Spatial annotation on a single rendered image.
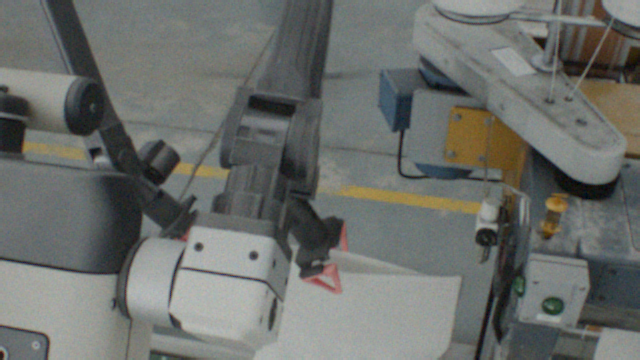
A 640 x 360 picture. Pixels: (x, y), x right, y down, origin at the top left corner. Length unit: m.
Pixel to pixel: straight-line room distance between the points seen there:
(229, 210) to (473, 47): 0.64
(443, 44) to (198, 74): 2.83
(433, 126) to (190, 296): 0.75
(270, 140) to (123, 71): 3.33
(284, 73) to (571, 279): 0.45
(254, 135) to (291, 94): 0.07
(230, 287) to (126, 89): 3.27
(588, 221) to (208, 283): 0.57
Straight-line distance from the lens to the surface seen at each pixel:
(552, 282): 0.94
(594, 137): 1.05
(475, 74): 1.16
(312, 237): 1.18
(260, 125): 0.77
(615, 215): 1.05
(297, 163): 0.76
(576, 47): 1.36
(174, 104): 3.71
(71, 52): 1.23
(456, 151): 1.33
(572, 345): 1.72
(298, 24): 0.84
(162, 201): 1.28
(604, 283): 1.02
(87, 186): 0.71
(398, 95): 1.29
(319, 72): 1.05
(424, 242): 2.86
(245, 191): 0.72
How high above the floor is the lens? 1.99
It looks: 40 degrees down
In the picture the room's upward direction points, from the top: straight up
